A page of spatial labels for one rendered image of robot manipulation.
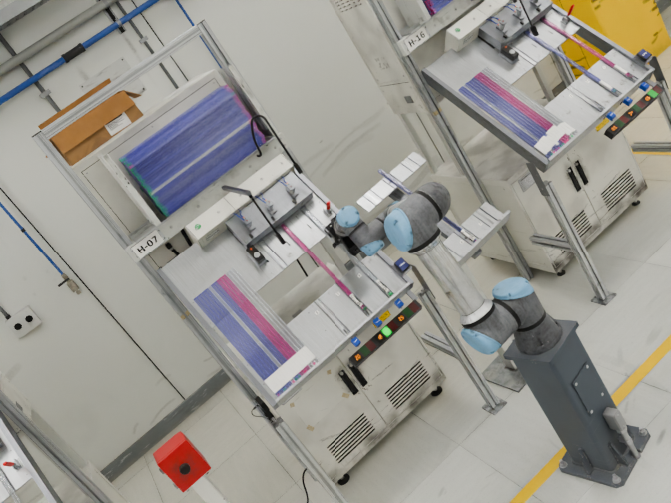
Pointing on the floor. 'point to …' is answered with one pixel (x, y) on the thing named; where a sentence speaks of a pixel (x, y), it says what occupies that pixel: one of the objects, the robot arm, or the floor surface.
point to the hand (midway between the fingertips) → (339, 244)
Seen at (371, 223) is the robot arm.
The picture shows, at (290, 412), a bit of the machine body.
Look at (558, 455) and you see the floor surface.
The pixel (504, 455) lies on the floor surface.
